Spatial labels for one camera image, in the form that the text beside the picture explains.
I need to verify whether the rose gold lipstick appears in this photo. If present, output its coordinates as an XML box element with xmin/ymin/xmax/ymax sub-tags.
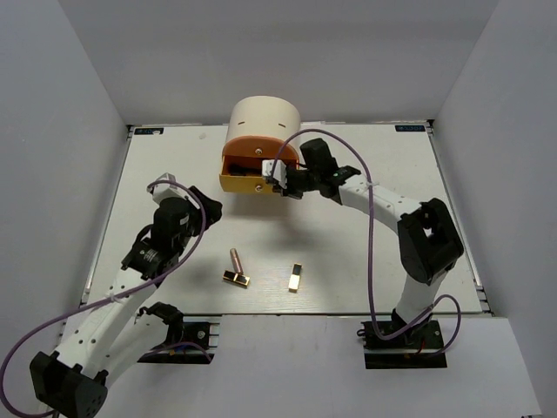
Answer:
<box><xmin>230</xmin><ymin>248</ymin><xmax>243</xmax><ymax>274</ymax></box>

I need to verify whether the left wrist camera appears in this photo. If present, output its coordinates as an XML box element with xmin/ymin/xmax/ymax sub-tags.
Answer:
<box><xmin>147</xmin><ymin>172</ymin><xmax>182</xmax><ymax>205</ymax></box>

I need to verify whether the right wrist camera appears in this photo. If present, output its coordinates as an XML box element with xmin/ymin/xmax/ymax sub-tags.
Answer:
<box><xmin>261</xmin><ymin>159</ymin><xmax>287</xmax><ymax>192</ymax></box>

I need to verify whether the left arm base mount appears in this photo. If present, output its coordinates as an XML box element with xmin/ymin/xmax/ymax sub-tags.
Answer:
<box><xmin>138</xmin><ymin>316</ymin><xmax>222</xmax><ymax>365</ymax></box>

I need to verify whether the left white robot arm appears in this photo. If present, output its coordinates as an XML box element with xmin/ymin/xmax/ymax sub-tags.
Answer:
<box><xmin>30</xmin><ymin>182</ymin><xmax>223</xmax><ymax>417</ymax></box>

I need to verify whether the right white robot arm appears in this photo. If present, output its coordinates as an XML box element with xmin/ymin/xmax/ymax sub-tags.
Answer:
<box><xmin>262</xmin><ymin>138</ymin><xmax>464</xmax><ymax>347</ymax></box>

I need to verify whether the round beige orange organizer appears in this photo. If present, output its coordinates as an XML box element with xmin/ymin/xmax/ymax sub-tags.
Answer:
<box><xmin>219</xmin><ymin>96</ymin><xmax>301</xmax><ymax>194</ymax></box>

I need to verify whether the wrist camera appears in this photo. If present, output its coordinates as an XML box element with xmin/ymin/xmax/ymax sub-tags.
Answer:
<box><xmin>147</xmin><ymin>172</ymin><xmax>182</xmax><ymax>205</ymax></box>
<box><xmin>261</xmin><ymin>159</ymin><xmax>287</xmax><ymax>192</ymax></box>

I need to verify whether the black gold lipstick case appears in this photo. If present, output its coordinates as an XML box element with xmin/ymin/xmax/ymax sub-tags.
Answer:
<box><xmin>223</xmin><ymin>270</ymin><xmax>250</xmax><ymax>288</ymax></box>

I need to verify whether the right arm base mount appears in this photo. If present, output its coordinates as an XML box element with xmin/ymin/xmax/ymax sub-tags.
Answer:
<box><xmin>356</xmin><ymin>320</ymin><xmax>447</xmax><ymax>370</ymax></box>

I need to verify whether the gold black lipstick upright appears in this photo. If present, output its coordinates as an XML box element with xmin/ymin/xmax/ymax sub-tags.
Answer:
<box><xmin>288</xmin><ymin>263</ymin><xmax>302</xmax><ymax>293</ymax></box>

